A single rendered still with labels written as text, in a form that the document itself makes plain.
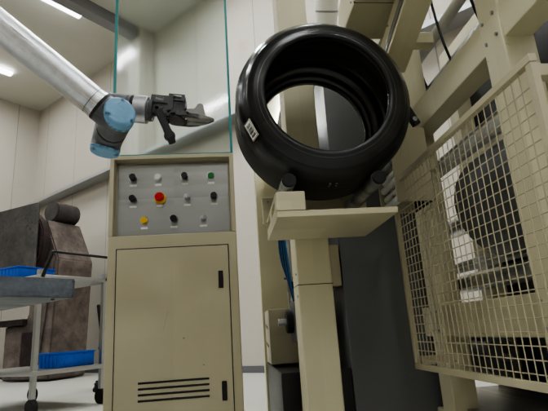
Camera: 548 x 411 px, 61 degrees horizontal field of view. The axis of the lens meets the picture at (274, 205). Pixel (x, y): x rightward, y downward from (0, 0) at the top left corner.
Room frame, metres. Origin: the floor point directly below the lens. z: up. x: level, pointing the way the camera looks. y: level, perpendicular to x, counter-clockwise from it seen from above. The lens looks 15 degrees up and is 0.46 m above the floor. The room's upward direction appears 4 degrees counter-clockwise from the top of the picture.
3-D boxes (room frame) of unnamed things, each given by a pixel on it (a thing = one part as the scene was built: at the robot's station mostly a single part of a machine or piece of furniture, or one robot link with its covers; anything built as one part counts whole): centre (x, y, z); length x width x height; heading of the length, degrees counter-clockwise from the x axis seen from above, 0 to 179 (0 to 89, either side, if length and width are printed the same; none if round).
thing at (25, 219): (7.21, 3.67, 1.34); 1.38 x 1.29 x 2.68; 53
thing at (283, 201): (1.50, -0.03, 0.84); 0.36 x 0.09 x 0.06; 6
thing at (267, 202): (1.69, -0.15, 0.90); 0.40 x 0.03 x 0.10; 96
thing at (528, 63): (1.32, -0.52, 0.65); 0.90 x 0.02 x 0.70; 6
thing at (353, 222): (1.52, -0.17, 0.80); 0.37 x 0.36 x 0.02; 96
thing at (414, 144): (1.78, -0.53, 1.05); 0.20 x 0.15 x 0.30; 6
